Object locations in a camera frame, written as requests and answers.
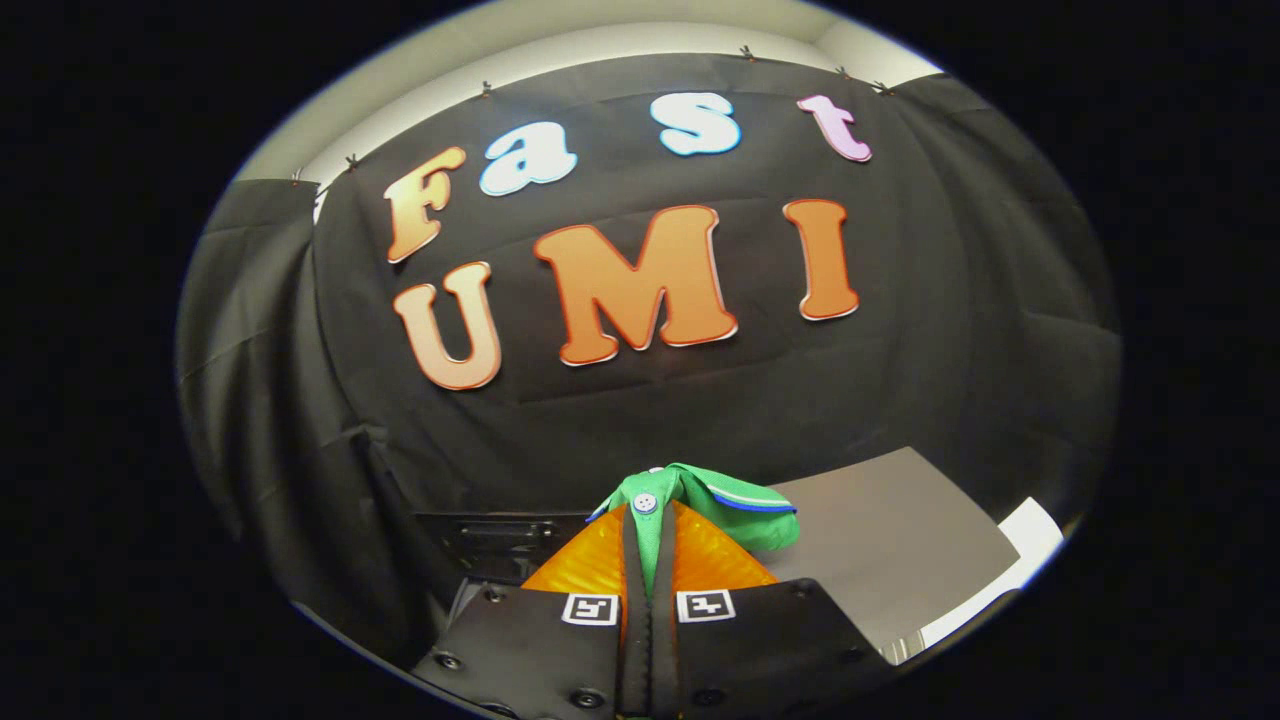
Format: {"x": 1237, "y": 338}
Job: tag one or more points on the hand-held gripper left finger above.
{"x": 635, "y": 660}

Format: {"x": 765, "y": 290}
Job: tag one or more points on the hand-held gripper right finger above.
{"x": 662, "y": 660}

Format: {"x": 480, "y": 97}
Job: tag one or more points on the green polo shirt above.
{"x": 740, "y": 515}

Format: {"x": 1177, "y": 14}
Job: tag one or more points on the black backdrop cloth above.
{"x": 650, "y": 420}

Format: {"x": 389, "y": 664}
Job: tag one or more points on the white panel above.
{"x": 1030, "y": 535}

